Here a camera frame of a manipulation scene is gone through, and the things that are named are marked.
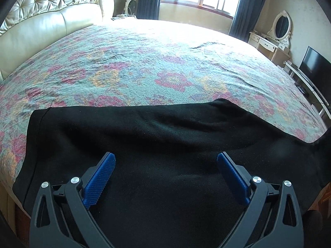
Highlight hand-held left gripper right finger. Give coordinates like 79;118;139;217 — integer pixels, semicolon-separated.
217;152;303;248

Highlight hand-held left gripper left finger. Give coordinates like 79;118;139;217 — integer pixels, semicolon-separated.
29;152;116;248

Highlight black pants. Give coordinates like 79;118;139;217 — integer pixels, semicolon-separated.
12;99;331;248

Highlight wooden bed base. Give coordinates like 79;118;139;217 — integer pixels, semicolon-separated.
0;181;26;238

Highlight floral bedspread bed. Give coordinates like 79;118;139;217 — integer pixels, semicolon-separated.
0;19;327;186

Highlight white television stand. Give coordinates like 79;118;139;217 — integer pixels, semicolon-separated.
283;61;331;118

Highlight cream dressing table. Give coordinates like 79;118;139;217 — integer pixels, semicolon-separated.
249;31;290;66

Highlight black television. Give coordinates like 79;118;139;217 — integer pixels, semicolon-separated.
299;46;331;93

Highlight white oval framed mirror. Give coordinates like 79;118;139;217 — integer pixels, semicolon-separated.
267;10;293;49

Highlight cream tufted leather headboard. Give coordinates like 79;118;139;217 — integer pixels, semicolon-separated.
0;0;115;82

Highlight white power strip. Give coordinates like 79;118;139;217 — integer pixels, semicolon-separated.
111;14;137;21

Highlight white fan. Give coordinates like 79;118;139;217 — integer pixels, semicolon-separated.
125;0;139;16

